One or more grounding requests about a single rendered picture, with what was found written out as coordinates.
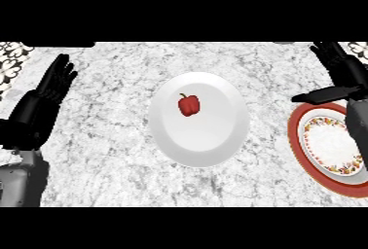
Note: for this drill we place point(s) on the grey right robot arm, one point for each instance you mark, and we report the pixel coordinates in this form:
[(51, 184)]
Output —
[(360, 126)]

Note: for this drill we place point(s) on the red-rimmed patterned plate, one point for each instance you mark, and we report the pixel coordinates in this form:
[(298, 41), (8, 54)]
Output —
[(330, 149)]

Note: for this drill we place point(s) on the white oval plate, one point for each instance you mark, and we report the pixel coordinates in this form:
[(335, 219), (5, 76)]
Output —
[(199, 119)]

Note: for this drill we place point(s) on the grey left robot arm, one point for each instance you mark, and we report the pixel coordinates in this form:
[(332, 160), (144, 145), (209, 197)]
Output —
[(20, 181)]

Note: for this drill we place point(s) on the red bell pepper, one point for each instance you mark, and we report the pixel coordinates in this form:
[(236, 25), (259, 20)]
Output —
[(188, 105)]

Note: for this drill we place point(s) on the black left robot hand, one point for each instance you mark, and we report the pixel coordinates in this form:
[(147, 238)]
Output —
[(36, 107)]

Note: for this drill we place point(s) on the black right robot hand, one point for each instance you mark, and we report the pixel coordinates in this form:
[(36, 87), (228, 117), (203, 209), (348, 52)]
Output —
[(344, 78)]

